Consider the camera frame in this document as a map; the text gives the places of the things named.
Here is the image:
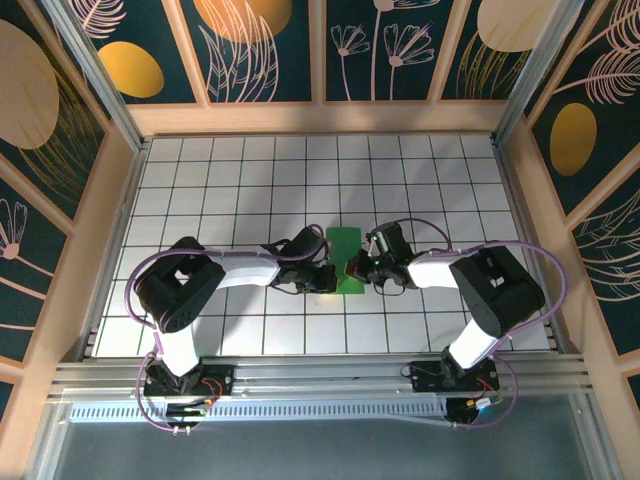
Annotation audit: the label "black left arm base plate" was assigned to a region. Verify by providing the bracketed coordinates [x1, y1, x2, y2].
[143, 363, 236, 399]

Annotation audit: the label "white leaf lines wall panel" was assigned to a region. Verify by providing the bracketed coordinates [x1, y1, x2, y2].
[569, 187, 640, 357]

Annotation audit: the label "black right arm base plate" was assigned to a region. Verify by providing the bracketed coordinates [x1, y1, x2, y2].
[409, 359, 500, 394]

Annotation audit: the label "black left controller box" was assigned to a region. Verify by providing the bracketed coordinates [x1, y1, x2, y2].
[164, 398, 211, 427]

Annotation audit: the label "white flowers wall panel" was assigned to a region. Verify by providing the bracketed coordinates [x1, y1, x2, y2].
[324, 0, 454, 103]

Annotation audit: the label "orange right base wires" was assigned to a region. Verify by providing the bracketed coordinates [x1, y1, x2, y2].
[473, 375, 500, 401]

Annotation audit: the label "orange base wires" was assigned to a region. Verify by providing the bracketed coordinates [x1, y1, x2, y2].
[198, 378, 225, 404]
[473, 375, 500, 401]

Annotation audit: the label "slotted grey cable duct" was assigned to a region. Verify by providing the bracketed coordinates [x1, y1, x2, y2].
[67, 399, 451, 425]

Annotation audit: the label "aluminium front frame post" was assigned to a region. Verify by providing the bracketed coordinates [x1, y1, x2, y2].
[22, 399, 71, 480]
[569, 394, 624, 480]

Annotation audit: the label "orange left base wires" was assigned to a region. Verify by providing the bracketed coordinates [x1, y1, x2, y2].
[198, 378, 225, 404]

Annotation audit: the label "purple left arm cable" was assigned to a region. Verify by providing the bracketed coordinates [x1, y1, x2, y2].
[124, 222, 334, 437]

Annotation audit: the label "orange circle white leaves panel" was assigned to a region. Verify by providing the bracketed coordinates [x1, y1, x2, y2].
[178, 0, 314, 104]

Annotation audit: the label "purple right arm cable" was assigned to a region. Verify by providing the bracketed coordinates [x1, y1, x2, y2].
[367, 217, 570, 431]

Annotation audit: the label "aluminium front frame rail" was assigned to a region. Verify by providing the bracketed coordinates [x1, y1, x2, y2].
[47, 352, 594, 404]

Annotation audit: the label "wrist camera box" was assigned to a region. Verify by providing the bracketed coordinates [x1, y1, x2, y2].
[289, 225, 332, 261]
[367, 222, 407, 257]

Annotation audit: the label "aluminium frame post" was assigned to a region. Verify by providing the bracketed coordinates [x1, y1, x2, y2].
[569, 394, 624, 480]
[42, 0, 151, 154]
[492, 0, 586, 146]
[22, 399, 71, 480]

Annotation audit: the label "beige circle gold lines panel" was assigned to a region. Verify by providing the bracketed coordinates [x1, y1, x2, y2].
[439, 0, 549, 101]
[0, 17, 109, 221]

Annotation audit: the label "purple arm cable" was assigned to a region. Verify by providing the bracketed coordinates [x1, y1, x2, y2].
[367, 217, 570, 431]
[124, 222, 334, 437]

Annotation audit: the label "single white flower wall panel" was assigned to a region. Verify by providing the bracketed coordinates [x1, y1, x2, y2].
[0, 177, 69, 362]

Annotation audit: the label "yellow oval feather wall panel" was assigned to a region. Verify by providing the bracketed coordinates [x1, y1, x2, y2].
[524, 0, 640, 217]

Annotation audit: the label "aluminium table side rail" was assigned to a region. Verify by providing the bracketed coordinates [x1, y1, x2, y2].
[492, 134, 571, 357]
[77, 139, 151, 362]

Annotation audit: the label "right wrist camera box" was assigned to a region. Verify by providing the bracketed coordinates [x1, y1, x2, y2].
[367, 222, 407, 257]

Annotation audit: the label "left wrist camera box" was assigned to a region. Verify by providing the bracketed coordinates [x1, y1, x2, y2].
[289, 225, 332, 261]

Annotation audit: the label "green cloth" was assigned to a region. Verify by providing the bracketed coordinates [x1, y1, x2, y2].
[324, 226, 367, 296]

